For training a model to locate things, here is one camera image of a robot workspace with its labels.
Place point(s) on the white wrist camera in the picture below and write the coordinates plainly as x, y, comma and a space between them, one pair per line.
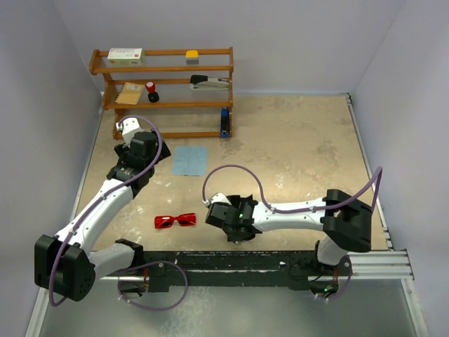
128, 128
216, 198

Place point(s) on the brown spiral notebook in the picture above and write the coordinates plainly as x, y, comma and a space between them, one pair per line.
130, 94

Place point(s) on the blue cleaning cloth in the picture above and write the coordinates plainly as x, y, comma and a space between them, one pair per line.
190, 161

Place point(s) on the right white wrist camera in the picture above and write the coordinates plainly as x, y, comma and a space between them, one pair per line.
216, 198

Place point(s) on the yellow grey eraser block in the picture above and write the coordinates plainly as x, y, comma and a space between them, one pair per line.
192, 57

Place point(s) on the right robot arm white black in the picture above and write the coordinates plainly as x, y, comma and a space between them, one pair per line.
345, 220

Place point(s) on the aluminium frame rail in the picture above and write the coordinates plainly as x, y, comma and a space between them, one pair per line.
388, 263

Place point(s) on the red sunglasses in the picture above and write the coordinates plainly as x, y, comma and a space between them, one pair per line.
183, 220

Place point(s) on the black white stapler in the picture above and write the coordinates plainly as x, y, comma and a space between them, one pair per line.
200, 82

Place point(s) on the red black stamp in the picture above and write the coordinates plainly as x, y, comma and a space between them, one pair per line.
152, 95

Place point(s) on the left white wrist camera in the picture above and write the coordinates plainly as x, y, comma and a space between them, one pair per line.
128, 128

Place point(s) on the blue black stapler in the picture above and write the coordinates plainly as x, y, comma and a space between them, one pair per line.
224, 123

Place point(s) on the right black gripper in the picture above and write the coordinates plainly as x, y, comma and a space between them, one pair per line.
234, 237

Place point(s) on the white green box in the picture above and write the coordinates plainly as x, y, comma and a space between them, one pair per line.
118, 57

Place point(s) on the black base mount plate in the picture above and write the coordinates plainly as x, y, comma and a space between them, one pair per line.
295, 270

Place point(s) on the wooden three-tier shelf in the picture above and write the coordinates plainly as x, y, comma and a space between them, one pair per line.
167, 68

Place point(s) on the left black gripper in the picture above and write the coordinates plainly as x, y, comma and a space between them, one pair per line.
122, 150

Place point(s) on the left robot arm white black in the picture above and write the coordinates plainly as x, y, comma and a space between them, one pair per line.
66, 264

